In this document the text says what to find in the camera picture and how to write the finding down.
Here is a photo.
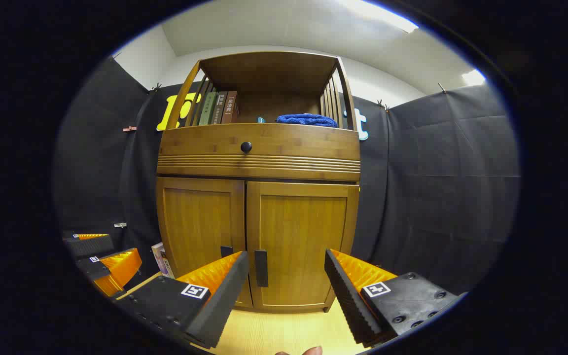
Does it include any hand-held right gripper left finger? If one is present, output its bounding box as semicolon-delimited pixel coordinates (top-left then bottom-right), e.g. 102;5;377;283
115;250;250;350

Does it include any pale pink book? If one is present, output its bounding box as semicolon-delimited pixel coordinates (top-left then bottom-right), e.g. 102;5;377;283
151;242;175;280

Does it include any long ceiling light panel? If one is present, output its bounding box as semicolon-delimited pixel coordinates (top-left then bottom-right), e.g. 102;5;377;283
338;0;419;33

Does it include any dark brown book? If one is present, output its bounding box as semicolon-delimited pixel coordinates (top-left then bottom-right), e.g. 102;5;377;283
213;91;228;125

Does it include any wooden double-door shoe cabinet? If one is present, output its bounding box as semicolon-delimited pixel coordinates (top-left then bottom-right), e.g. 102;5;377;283
156;51;362;314

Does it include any green book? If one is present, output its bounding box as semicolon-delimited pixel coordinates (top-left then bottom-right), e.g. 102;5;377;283
199;92;217;126

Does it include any wooden drawer with black knob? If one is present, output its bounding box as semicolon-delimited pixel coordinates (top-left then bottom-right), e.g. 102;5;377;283
157;123;361;182

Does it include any wooden shoe cabinet door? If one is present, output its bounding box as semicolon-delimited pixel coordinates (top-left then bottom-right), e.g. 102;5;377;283
156;177;253;309
246;181;360;312

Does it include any small ceiling light panel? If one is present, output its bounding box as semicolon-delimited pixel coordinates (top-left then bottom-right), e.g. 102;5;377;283
461;69;487;87

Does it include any black backdrop cloth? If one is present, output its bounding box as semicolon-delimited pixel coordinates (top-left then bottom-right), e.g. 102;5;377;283
55;57;520;296

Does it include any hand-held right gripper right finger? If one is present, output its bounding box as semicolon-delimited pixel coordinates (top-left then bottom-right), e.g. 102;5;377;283
324;248;467;348

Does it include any blue towel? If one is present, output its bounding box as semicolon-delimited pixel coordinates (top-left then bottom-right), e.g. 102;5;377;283
276;113;339;128

